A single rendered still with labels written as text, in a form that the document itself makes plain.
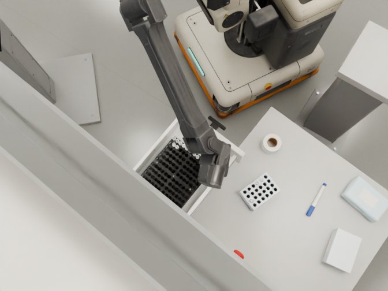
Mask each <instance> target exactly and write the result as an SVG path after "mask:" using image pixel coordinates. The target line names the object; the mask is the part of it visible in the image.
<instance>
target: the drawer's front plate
mask: <svg viewBox="0 0 388 291"><path fill-rule="evenodd" d="M214 132H215V134H216V136H217V138H218V139H219V140H220V141H224V142H225V143H227V144H231V150H230V156H231V157H232V156H233V155H234V154H235V155H236V156H237V157H236V158H237V159H236V162H237V163H240V162H241V161H242V159H243V157H244V155H245V152H244V151H242V150H241V149H239V148H238V147H237V146H236V145H234V144H233V143H232V142H230V141H229V140H228V139H226V138H225V137H223V136H222V135H221V134H220V133H218V132H217V131H216V130H215V129H214Z"/></svg>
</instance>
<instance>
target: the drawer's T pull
mask: <svg viewBox="0 0 388 291"><path fill-rule="evenodd" d="M208 119H209V120H210V121H211V122H212V123H211V125H210V126H212V127H213V129H215V130H217V129H218V128H219V127H220V128H221V129H222V130H225V129H226V127H225V126H223V125H222V124H221V123H220V122H218V121H217V120H216V119H214V118H213V117H212V116H209V117H208Z"/></svg>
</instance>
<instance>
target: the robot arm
mask: <svg viewBox="0 0 388 291"><path fill-rule="evenodd" d="M119 8H120V14H121V16H122V18H123V20H124V22H125V25H126V27H127V29H128V31H129V32H132V31H134V33H135V34H136V35H137V36H138V38H139V39H140V41H141V43H142V45H143V47H144V49H145V51H146V53H147V55H148V57H149V59H150V61H151V63H152V65H153V67H154V70H155V72H156V74H157V76H158V79H159V81H160V82H161V85H162V87H163V89H164V91H165V93H166V96H167V98H168V100H169V102H170V104H171V106H172V108H173V110H174V113H175V115H176V117H177V120H178V123H179V126H180V131H181V133H182V135H183V138H182V139H183V141H184V143H185V145H186V147H187V149H188V151H189V152H190V153H192V154H201V157H200V160H199V164H200V169H199V173H198V177H197V180H198V182H200V183H201V184H203V185H205V186H208V187H211V188H216V189H221V186H222V181H223V178H224V177H227V174H228V170H229V162H230V150H231V144H227V143H225V142H224V141H220V140H219V139H218V138H217V136H216V134H215V132H214V129H213V127H212V126H209V124H208V122H207V119H206V118H205V116H204V115H203V114H202V112H201V110H200V109H199V107H198V105H197V102H196V100H195V97H194V95H193V93H192V91H191V88H190V86H189V84H188V82H187V80H186V77H185V75H184V72H183V71H182V68H181V65H180V63H179V61H178V59H177V56H176V54H175V52H174V50H173V47H172V45H171V43H170V40H169V38H168V36H167V33H166V30H165V26H164V23H163V21H164V19H166V17H167V13H166V11H165V8H164V6H163V4H162V1H161V0H120V6H119ZM146 16H148V17H147V18H148V19H147V20H144V19H143V17H146Z"/></svg>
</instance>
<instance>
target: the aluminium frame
mask: <svg viewBox="0 0 388 291"><path fill-rule="evenodd" d="M0 152H1V153H2V154H3V155H4V156H6V157H7V158H8V159H9V160H10V161H11V162H12V163H14V164H15V165H16V166H17V167H18V168H19V169H20V170H21V171H23V172H24V173H25V174H26V175H27V176H28V177H29V178H30V179H32V180H33V181H34V182H35V183H37V184H38V185H39V186H40V187H41V188H42V189H43V190H44V191H46V192H47V193H48V194H49V195H50V196H51V197H52V198H53V199H55V200H56V201H57V202H58V203H59V204H60V205H61V206H63V207H64V208H65V209H66V210H68V211H69V212H70V213H71V214H72V215H73V216H74V217H75V218H77V219H78V220H79V221H80V222H81V223H82V224H83V225H84V226H86V227H87V228H88V229H89V230H90V231H91V232H93V234H95V235H96V236H97V237H98V238H100V239H101V240H102V241H103V242H104V243H105V244H106V245H107V246H109V247H110V248H111V249H112V250H113V251H114V252H115V253H116V254H118V255H119V256H120V257H121V258H123V259H124V261H126V262H127V263H128V264H129V265H130V266H132V267H133V268H134V269H135V270H136V271H137V272H138V273H139V274H141V275H142V276H143V277H144V278H145V279H146V280H147V281H148V282H150V283H151V284H152V285H154V286H155V287H156V288H157V289H158V290H159V291H281V290H280V289H279V288H277V287H276V286H275V285H274V284H273V283H271V282H270V281H269V280H268V279H267V278H265V277H264V276H263V275H261V273H259V272H258V271H257V270H255V269H254V268H253V267H252V266H251V265H249V264H248V263H247V262H246V261H245V260H243V259H242V258H241V257H239V256H238V255H237V254H236V253H235V252H233V251H232V250H231V249H230V248H229V247H227V246H226V245H225V244H224V243H223V242H221V241H220V240H219V239H217V238H216V237H215V236H214V235H213V234H211V233H210V232H209V231H208V230H207V229H205V228H204V227H203V226H202V225H201V224H199V223H198V222H197V221H195V220H194V219H193V218H192V217H190V216H189V215H188V214H187V213H186V212H185V211H183V210H182V209H181V208H179V206H177V205H176V204H175V203H173V202H172V201H171V200H170V199H169V198H167V197H166V196H165V195H164V194H163V193H161V192H160V191H159V190H157V189H156V188H155V187H154V186H153V185H151V184H150V183H149V182H148V181H147V180H145V179H144V178H143V177H142V176H141V175H139V174H138V173H137V172H135V171H134V170H133V169H132V168H131V167H129V166H128V165H127V164H126V163H125V162H123V161H122V160H120V158H119V157H117V156H116V155H114V154H113V153H112V152H111V151H110V150H108V149H107V148H106V147H105V146H104V145H103V144H101V143H100V142H99V141H97V139H95V138H94V137H93V136H91V135H90V134H89V133H88V132H86V131H85V130H84V129H83V128H82V127H80V126H79V125H78V124H77V123H75V122H74V121H73V120H72V119H71V118H69V117H68V116H67V115H66V114H65V113H63V112H62V111H61V110H60V109H59V108H57V107H56V106H54V105H53V104H52V103H51V102H50V101H49V100H47V99H46V98H45V97H44V96H43V95H41V94H40V93H38V91H37V90H35V89H34V88H32V87H31V86H30V85H29V84H28V83H26V82H25V81H24V80H23V79H22V78H21V77H19V76H18V75H16V74H15V72H13V71H12V70H10V69H9V68H8V67H7V66H6V65H4V64H3V63H2V62H1V61H0Z"/></svg>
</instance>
